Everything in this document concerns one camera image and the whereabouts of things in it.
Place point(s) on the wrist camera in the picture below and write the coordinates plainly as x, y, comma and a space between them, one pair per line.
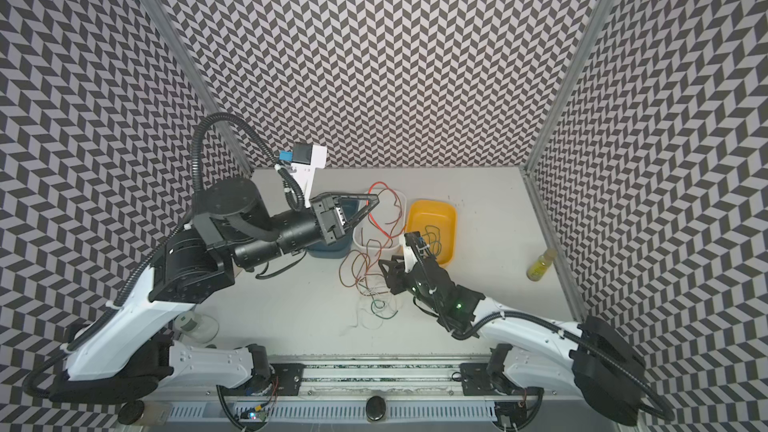
414, 249
301, 163

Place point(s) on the aluminium corner post left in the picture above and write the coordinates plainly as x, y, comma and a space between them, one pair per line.
166, 29

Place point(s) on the white plastic bin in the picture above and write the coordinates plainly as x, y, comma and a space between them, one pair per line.
383, 227

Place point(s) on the black knob on rail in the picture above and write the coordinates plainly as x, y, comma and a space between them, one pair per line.
375, 409

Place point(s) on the yellow liquid bottle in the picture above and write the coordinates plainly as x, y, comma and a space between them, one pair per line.
541, 265

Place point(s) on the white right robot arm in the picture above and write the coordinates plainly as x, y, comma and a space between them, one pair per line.
591, 356

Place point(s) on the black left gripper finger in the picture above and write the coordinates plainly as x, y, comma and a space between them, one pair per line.
360, 197
356, 212

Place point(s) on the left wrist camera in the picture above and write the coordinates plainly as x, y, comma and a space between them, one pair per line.
301, 163

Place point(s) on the white lid clear jar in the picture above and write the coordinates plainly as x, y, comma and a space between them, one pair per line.
197, 327

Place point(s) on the aluminium corner post right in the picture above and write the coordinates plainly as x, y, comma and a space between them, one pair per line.
593, 28

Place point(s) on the yellow plastic bin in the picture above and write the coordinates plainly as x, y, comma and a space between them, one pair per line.
436, 222

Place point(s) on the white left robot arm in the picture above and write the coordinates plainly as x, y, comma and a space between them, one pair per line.
122, 356

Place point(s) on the aluminium corner post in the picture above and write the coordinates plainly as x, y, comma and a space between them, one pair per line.
166, 29
593, 28

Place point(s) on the teal plastic bin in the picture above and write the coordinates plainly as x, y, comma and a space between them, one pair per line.
340, 248

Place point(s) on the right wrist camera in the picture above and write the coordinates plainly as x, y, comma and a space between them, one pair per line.
414, 249

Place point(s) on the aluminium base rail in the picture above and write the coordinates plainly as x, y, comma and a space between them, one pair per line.
422, 393

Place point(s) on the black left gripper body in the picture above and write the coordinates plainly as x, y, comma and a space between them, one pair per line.
325, 223

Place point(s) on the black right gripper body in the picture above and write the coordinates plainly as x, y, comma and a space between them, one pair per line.
414, 270

